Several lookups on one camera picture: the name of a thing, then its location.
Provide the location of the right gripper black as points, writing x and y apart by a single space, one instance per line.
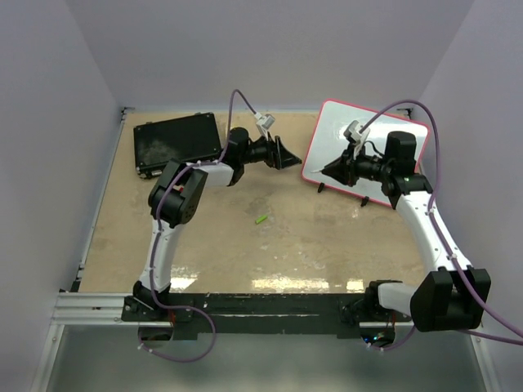
344 169

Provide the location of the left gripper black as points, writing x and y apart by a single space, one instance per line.
276 155

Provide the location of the pink framed whiteboard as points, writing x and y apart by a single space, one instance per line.
328 142

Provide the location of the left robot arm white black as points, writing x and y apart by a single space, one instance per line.
175 197

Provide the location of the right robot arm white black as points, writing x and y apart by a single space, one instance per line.
451 295

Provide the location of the black hard case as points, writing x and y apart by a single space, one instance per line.
187 139

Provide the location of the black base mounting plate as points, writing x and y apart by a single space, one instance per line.
191 314

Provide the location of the wire whiteboard stand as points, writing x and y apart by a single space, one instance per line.
364 201

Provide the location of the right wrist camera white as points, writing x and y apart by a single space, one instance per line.
356 135

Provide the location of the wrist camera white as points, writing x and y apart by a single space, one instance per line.
263 123
356 135

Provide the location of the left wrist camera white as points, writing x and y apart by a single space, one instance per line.
263 123

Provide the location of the aluminium frame rail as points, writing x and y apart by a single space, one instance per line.
73 308

